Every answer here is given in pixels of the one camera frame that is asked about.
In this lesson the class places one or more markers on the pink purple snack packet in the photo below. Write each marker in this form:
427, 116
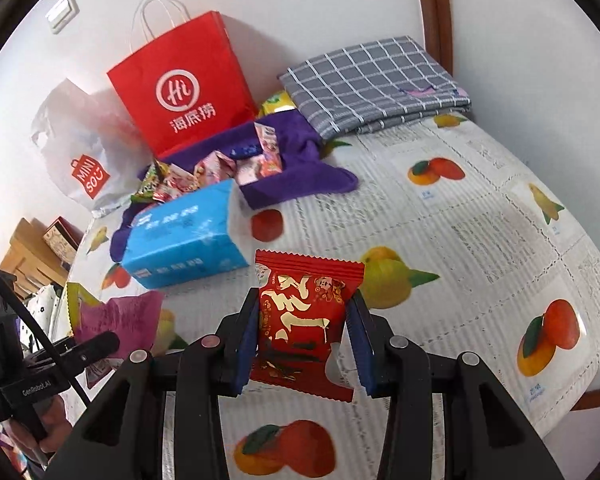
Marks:
266, 137

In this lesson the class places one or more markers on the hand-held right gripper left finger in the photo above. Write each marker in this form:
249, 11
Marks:
247, 355

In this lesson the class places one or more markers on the red white snack packet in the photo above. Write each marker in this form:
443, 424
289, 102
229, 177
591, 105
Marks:
270, 165

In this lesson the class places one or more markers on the person's left hand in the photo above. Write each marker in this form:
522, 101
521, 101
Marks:
55, 422

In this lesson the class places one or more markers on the pink red banner packet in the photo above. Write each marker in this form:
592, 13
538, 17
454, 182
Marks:
180, 182

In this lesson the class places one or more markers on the white black dotted pillow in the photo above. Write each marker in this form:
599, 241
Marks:
42, 305

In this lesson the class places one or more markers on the yellow green snack bag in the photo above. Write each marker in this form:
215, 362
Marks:
276, 104

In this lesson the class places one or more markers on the purple towel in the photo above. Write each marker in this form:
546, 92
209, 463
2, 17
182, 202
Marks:
300, 180

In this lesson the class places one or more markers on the fruit print bed sheet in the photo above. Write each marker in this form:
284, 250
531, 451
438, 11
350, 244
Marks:
455, 220

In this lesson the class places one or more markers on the small pink snack packet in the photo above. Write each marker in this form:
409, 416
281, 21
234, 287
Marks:
247, 172

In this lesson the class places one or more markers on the wooden bed headboard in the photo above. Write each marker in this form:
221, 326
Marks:
22, 245

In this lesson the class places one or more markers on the red gold print packet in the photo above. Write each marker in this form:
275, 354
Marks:
305, 320

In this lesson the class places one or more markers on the grey plaid folded cloth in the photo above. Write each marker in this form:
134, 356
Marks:
375, 85

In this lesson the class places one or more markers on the wooden bed rail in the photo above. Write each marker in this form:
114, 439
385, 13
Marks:
592, 400

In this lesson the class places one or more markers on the pale pink peach packet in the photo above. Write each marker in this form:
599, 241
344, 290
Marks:
215, 165

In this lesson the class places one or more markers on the white plastic shopping bag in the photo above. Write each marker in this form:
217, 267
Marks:
80, 150

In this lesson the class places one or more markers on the pink yellow edged packet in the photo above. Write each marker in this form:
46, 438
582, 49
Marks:
125, 315

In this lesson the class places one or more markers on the red paper bag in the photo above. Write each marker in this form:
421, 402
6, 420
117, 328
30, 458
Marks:
180, 90

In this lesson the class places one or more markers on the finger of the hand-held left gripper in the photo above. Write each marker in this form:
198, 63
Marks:
92, 347

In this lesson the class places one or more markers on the green snack packet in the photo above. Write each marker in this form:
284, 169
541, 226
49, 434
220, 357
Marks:
150, 185

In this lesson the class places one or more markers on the white wall light switch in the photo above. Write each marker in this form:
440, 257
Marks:
64, 12

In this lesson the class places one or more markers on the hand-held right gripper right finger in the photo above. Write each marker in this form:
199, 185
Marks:
362, 355

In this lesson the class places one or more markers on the blue tissue pack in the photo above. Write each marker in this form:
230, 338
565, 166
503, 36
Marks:
185, 240

